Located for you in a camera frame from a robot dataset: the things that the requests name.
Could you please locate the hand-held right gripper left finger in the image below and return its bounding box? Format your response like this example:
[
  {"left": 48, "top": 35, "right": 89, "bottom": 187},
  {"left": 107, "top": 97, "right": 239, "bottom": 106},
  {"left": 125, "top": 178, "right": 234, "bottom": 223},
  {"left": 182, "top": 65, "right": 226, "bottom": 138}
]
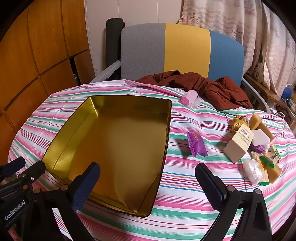
[{"left": 23, "top": 162, "right": 101, "bottom": 241}]

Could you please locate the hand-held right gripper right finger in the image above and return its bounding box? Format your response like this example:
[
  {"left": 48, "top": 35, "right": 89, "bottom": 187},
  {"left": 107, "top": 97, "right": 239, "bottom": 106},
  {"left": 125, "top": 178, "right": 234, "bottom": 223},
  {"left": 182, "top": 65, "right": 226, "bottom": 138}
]
[{"left": 195, "top": 163, "right": 273, "bottom": 241}]

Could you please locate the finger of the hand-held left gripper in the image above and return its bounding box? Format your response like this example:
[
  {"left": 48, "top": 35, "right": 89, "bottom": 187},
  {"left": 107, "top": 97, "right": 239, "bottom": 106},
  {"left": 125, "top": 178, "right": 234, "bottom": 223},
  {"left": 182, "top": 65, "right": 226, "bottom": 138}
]
[
  {"left": 5, "top": 161, "right": 46, "bottom": 186},
  {"left": 0, "top": 156, "right": 26, "bottom": 176}
]

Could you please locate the beige carton box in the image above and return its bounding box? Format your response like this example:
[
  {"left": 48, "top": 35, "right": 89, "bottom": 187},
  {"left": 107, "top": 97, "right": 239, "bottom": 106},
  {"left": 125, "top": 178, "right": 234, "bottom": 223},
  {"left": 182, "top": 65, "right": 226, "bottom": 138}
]
[{"left": 223, "top": 127, "right": 255, "bottom": 164}]

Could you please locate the purple cartoon print snack packet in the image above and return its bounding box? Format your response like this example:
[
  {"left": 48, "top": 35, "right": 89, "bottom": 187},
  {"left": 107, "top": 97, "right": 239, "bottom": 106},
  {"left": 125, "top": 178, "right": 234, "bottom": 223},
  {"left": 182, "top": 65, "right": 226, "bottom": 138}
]
[{"left": 186, "top": 132, "right": 208, "bottom": 157}]

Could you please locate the gold rectangular tin box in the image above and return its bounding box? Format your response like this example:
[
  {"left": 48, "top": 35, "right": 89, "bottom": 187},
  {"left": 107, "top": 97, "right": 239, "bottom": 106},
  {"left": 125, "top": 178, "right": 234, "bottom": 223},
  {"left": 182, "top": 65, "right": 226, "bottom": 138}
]
[{"left": 42, "top": 95, "right": 173, "bottom": 218}]

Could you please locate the plain purple snack packet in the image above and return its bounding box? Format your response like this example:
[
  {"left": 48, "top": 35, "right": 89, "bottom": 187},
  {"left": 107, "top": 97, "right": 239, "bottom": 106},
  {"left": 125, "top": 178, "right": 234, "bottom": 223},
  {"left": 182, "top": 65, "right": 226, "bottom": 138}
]
[{"left": 250, "top": 144, "right": 267, "bottom": 154}]

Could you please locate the white foam block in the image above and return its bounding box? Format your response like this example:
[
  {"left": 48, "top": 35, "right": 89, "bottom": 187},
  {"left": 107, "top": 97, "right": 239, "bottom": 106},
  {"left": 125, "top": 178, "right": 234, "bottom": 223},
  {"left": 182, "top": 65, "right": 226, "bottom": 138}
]
[{"left": 251, "top": 129, "right": 270, "bottom": 146}]

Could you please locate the pink green striped tablecloth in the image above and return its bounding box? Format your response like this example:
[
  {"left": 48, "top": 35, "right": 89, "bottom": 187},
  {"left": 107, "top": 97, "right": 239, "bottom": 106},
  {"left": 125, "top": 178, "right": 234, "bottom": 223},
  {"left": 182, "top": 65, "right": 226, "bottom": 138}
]
[{"left": 8, "top": 79, "right": 293, "bottom": 241}]

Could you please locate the clear plastic bag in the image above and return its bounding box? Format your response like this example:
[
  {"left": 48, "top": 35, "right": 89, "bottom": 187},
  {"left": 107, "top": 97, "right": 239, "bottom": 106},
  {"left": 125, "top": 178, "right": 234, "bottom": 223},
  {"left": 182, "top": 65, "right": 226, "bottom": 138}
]
[{"left": 242, "top": 159, "right": 264, "bottom": 185}]

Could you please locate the pink hair roller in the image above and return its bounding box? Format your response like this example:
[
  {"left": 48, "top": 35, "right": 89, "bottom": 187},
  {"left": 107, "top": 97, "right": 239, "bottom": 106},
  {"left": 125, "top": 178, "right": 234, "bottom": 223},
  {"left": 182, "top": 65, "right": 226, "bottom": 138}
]
[{"left": 181, "top": 90, "right": 200, "bottom": 109}]

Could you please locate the brown crumpled garment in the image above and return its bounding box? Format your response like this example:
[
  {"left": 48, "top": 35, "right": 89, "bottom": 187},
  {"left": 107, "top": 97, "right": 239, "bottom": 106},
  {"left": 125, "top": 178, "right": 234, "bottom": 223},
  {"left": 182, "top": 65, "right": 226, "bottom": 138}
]
[{"left": 136, "top": 71, "right": 253, "bottom": 110}]

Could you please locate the wooden side desk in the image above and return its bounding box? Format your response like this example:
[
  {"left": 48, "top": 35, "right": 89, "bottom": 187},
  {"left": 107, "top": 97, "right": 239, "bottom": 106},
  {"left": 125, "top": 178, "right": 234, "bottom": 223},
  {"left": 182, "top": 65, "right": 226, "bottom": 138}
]
[{"left": 243, "top": 73, "right": 296, "bottom": 130}]

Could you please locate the white foam wrapped armrest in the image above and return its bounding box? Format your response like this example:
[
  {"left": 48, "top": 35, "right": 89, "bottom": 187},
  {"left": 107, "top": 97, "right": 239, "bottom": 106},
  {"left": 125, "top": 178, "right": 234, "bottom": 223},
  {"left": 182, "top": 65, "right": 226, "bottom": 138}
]
[{"left": 90, "top": 60, "right": 122, "bottom": 83}]

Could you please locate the wooden wardrobe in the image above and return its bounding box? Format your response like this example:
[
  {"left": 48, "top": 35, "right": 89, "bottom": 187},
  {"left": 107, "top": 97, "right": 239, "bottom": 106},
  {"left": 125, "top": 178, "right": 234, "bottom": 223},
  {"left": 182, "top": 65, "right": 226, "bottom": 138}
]
[{"left": 0, "top": 0, "right": 95, "bottom": 163}]

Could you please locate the blue round jug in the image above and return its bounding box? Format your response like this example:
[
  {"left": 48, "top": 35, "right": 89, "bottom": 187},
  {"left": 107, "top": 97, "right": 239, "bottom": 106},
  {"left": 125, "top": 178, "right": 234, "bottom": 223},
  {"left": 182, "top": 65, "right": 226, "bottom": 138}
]
[{"left": 281, "top": 84, "right": 295, "bottom": 100}]

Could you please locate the cardboard box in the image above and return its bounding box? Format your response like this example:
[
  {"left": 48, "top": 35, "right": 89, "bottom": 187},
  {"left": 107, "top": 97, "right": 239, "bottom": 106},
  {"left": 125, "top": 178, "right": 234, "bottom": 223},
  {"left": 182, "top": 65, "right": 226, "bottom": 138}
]
[{"left": 252, "top": 58, "right": 265, "bottom": 84}]

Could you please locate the black rolled mat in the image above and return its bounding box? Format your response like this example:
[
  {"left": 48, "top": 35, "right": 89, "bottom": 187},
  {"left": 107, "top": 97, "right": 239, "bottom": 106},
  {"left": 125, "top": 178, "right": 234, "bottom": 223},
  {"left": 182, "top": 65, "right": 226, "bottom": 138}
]
[{"left": 106, "top": 19, "right": 125, "bottom": 80}]

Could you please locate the grey yellow blue chair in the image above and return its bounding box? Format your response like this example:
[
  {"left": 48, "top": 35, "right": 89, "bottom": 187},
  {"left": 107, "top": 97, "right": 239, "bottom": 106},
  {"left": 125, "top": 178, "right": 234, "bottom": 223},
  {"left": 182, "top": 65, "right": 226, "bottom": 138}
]
[{"left": 120, "top": 23, "right": 271, "bottom": 112}]

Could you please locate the pink starfish print curtain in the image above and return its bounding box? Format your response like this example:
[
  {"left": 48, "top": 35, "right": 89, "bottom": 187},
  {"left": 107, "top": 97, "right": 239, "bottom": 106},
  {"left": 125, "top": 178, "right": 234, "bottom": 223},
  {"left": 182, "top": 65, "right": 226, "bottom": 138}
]
[{"left": 178, "top": 0, "right": 296, "bottom": 98}]

